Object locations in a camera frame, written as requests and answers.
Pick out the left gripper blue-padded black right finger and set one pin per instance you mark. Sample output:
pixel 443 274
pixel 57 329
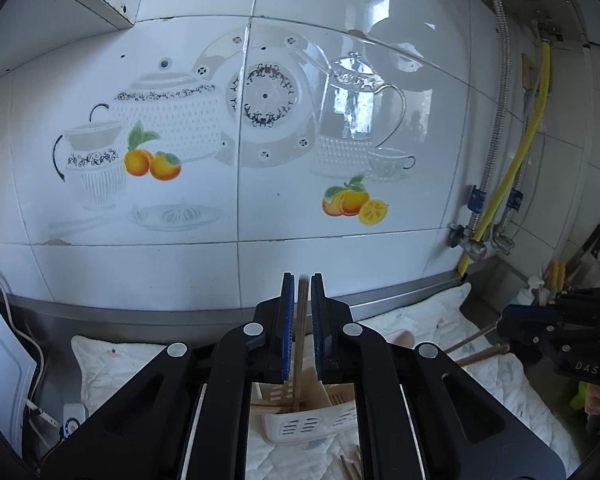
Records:
pixel 420 415

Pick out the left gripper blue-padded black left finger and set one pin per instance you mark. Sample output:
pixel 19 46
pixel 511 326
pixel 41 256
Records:
pixel 185 414

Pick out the brown wooden chopstick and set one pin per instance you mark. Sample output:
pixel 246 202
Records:
pixel 299 337
pixel 348 468
pixel 356 462

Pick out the person's hand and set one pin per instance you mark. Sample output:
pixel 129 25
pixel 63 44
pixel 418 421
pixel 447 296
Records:
pixel 592 406

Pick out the black utensil cup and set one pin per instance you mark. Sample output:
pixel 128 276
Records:
pixel 545 288

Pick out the black knife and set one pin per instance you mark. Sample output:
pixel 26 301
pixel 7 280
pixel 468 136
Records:
pixel 583 268

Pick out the green plastic rack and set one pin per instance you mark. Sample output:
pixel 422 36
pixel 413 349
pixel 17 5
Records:
pixel 578 402

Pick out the brown chopstick in holder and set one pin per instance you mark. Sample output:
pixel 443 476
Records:
pixel 497 350
pixel 487 330

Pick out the white quilted mat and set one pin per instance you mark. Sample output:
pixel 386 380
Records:
pixel 105 367

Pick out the white utensil holder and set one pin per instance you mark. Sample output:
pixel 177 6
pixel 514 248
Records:
pixel 288 415

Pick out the white round-dial device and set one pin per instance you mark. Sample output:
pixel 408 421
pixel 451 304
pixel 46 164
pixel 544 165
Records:
pixel 73 416

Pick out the metal gas valve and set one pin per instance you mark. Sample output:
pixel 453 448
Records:
pixel 494 241

